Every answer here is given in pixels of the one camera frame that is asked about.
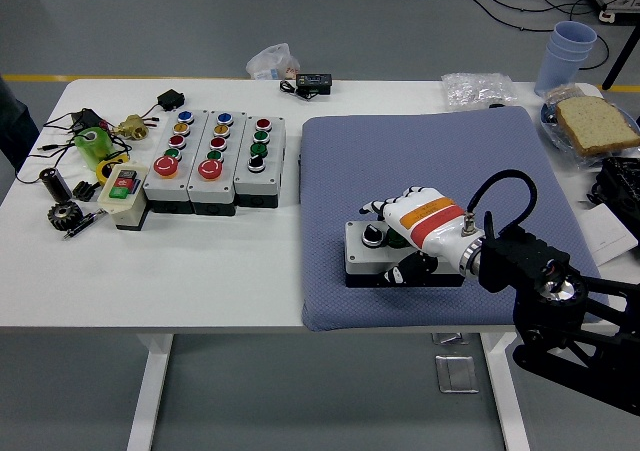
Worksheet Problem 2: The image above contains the metal floor plate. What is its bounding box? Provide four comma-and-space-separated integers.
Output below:
434, 354, 480, 395

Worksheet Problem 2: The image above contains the white paper card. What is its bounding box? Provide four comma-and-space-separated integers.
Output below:
579, 204, 640, 267

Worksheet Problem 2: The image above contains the brass valve fitting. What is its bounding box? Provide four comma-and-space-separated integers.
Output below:
110, 114, 151, 142

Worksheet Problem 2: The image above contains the green translucent roll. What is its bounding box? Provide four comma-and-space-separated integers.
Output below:
74, 125, 117, 171

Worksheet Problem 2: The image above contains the white plastic bag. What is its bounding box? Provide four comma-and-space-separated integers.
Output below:
246, 43, 303, 81

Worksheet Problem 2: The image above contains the bread slice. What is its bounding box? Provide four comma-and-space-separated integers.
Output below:
555, 95, 640, 155

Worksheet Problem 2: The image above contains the clear bubble plastic bag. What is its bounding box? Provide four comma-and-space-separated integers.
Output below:
440, 71, 519, 112

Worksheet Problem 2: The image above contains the white table leg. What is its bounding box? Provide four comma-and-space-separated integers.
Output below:
125, 333, 175, 451
479, 331, 531, 451

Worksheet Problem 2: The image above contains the black pen tool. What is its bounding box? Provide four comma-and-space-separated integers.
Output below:
62, 209, 107, 242

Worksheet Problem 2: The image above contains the black digital meter with cable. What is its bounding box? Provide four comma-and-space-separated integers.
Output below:
278, 73, 334, 104

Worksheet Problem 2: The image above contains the person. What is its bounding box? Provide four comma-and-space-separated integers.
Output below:
0, 73, 40, 172

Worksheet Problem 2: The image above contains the black metal gear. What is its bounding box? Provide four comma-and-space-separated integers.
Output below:
47, 200, 85, 233

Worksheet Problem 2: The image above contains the clear plastic bread bag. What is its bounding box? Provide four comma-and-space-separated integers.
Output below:
538, 84, 640, 170

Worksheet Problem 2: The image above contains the grey four-button control box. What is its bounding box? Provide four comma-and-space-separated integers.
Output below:
232, 115, 287, 210
343, 219, 464, 290

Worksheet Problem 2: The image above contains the black red wired module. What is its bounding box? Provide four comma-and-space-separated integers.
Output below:
68, 108, 112, 135

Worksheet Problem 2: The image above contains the pale blue plastic cup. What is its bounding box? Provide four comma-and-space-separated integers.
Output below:
533, 48, 591, 97
551, 19, 599, 52
547, 40, 594, 62

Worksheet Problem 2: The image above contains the grey five-button emergency-stop box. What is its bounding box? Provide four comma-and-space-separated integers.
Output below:
143, 109, 210, 216
187, 109, 249, 217

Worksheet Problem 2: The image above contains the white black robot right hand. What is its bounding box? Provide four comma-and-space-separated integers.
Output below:
358, 185, 475, 288

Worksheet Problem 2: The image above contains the black cylinder capacitor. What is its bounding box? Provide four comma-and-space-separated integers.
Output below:
39, 166, 74, 202

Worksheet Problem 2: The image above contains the black finned heat sink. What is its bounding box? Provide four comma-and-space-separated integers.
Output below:
72, 179, 103, 203

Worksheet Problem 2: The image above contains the open metal floor socket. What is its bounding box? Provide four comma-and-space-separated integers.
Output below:
432, 331, 471, 346

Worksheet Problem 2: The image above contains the blue-grey quilted mat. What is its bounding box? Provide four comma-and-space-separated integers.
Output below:
299, 104, 611, 333

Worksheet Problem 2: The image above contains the black cord with plug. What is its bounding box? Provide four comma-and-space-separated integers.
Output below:
13, 140, 86, 186

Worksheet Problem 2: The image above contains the cream red-green switch box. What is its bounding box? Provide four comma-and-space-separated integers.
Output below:
96, 162, 151, 232

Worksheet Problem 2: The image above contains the yellow tape roll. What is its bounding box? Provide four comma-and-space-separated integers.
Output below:
95, 156, 130, 188

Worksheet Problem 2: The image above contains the black servo with wires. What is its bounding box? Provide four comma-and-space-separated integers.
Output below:
135, 88, 186, 122

